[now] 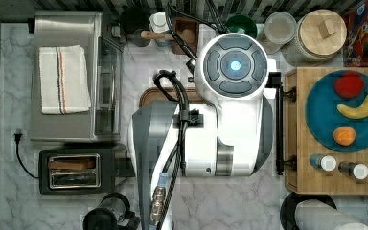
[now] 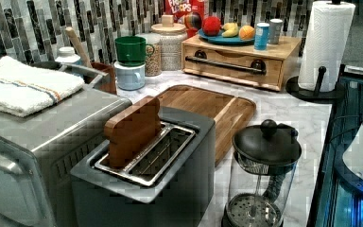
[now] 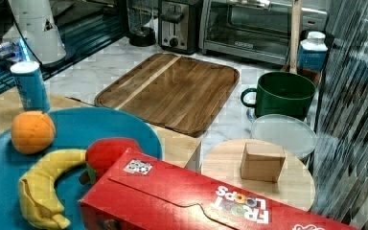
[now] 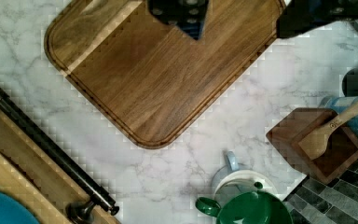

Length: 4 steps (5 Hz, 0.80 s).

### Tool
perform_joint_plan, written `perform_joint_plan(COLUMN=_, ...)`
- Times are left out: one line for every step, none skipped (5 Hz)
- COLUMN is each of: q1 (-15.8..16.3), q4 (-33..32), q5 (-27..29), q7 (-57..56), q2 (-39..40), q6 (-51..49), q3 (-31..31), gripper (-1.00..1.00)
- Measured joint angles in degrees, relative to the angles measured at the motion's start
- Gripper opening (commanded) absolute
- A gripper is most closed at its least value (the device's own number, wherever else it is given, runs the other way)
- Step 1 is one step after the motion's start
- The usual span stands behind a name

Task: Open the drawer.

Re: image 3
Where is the wooden cutting board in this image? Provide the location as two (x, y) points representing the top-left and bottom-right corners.
(95, 53), (240, 137)

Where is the red Froot Loops cereal box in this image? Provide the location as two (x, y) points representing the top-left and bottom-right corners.
(80, 149), (356, 230)

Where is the red plush apple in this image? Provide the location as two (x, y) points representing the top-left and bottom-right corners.
(79, 137), (141, 185)

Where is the black silver toaster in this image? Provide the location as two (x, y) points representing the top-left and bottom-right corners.
(158, 0), (203, 54)

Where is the glass jar with wooden lid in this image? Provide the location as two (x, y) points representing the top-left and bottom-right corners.
(201, 139), (315, 211)

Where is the glass jar with white lid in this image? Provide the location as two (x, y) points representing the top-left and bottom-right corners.
(251, 114), (317, 160)

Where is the green mug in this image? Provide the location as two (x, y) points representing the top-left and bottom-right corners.
(241, 71), (316, 121)

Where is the glass French press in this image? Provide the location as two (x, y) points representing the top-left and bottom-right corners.
(126, 0), (156, 47)

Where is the silver toaster oven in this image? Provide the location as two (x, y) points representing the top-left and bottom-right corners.
(198, 0), (329, 67)

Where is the brown utensil holder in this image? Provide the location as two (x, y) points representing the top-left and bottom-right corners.
(278, 64), (321, 88)

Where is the white blue-labelled bottle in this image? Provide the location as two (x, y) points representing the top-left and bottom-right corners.
(297, 32), (328, 72)

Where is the black paper towel stand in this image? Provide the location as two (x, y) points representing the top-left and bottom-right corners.
(41, 45), (76, 69)

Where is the orange plush fruit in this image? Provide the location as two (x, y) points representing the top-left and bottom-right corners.
(11, 111), (57, 154)

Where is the blue white-capped canister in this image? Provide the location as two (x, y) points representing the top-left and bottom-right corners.
(10, 61), (50, 112)

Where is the yellow plush banana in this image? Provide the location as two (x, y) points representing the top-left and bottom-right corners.
(18, 149), (86, 230)

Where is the paper towel roll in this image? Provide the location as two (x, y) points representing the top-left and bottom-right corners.
(8, 0), (63, 63)

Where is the teal blue plate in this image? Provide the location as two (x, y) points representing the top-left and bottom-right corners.
(0, 107), (163, 230)

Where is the wooden utensil handle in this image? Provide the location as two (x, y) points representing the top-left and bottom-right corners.
(289, 0), (303, 74)

